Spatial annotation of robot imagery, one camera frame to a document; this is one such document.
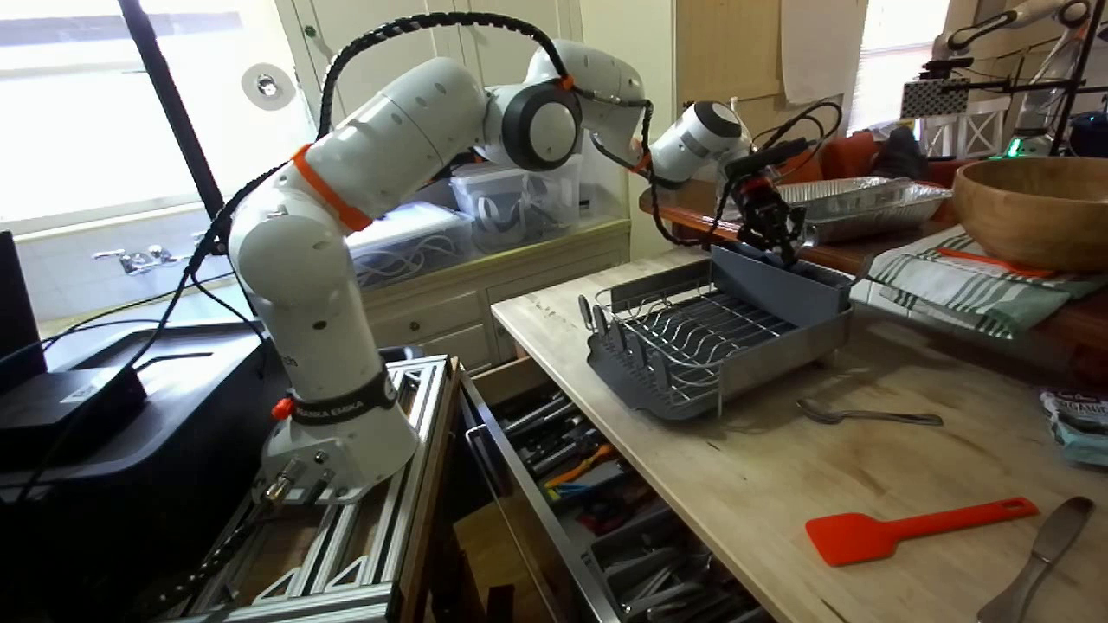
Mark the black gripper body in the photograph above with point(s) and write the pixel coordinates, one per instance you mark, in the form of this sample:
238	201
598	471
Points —
763	201

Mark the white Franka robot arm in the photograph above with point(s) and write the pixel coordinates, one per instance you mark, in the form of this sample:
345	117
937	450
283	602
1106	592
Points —
382	138

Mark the grey dish rack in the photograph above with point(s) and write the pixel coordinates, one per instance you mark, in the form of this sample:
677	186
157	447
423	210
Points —
705	335

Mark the green striped dish towel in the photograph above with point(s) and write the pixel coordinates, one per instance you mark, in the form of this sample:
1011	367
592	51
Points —
971	280

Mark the silver metal spoon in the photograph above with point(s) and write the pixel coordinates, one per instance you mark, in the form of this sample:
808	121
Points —
867	412

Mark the brown wooden raised counter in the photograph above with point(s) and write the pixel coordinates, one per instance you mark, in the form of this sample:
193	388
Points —
694	220

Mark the aluminium foil tray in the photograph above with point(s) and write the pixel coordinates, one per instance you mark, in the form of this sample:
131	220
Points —
876	205

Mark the white hanging cloth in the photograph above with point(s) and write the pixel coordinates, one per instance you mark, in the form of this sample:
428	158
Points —
823	47

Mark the clear plastic storage bin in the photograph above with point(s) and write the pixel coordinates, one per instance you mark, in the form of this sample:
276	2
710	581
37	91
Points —
531	201
402	247

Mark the wooden bowl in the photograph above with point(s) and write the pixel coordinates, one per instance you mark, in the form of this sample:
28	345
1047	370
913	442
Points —
1033	210

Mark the red silicone spatula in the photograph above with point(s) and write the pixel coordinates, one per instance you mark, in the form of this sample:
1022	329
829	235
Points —
854	538

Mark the white cabinet drawers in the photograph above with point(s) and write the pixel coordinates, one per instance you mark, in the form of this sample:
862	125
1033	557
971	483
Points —
462	306

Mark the open utensil drawer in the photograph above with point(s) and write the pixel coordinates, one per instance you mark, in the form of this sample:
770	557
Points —
599	522

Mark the silver metal butter knife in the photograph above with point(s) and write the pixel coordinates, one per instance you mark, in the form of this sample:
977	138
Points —
1045	555

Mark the black tripod pole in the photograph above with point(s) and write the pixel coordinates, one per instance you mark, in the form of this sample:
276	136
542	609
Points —
176	117

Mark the black controller box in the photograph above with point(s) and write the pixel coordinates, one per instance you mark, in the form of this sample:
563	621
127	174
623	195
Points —
63	411

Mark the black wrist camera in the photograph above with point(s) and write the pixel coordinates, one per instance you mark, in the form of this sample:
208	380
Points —
750	163

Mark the black camera stand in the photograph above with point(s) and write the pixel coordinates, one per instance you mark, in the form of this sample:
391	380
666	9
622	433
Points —
1069	58

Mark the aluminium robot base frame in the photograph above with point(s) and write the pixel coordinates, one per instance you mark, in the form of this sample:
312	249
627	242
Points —
346	555

